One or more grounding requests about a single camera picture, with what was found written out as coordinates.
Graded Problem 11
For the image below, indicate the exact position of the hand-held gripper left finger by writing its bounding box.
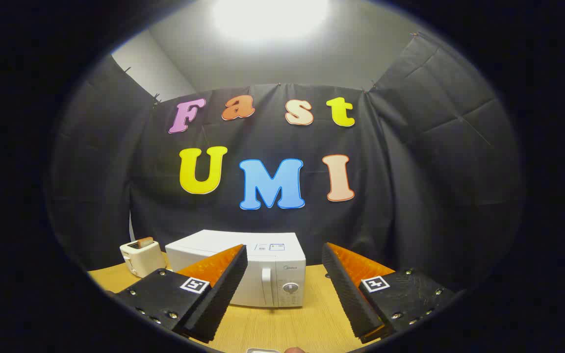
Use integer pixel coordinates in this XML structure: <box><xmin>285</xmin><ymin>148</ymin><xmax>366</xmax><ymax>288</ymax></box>
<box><xmin>111</xmin><ymin>244</ymin><xmax>249</xmax><ymax>344</ymax></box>

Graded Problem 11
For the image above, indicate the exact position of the white toaster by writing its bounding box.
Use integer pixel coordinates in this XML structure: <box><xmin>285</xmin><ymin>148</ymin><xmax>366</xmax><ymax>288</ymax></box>
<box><xmin>120</xmin><ymin>240</ymin><xmax>167</xmax><ymax>278</ymax></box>

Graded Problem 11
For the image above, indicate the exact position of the black backdrop cloth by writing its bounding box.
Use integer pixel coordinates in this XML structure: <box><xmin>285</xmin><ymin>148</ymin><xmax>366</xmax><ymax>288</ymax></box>
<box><xmin>47</xmin><ymin>32</ymin><xmax>526</xmax><ymax>295</ymax></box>

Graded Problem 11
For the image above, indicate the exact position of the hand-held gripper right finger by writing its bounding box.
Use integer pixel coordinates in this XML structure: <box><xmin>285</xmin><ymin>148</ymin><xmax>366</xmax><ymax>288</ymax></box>
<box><xmin>322</xmin><ymin>242</ymin><xmax>460</xmax><ymax>344</ymax></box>

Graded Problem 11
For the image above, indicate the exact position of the white microwave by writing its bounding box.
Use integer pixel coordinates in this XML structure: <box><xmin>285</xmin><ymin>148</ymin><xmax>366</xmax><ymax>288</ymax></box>
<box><xmin>165</xmin><ymin>229</ymin><xmax>308</xmax><ymax>308</ymax></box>

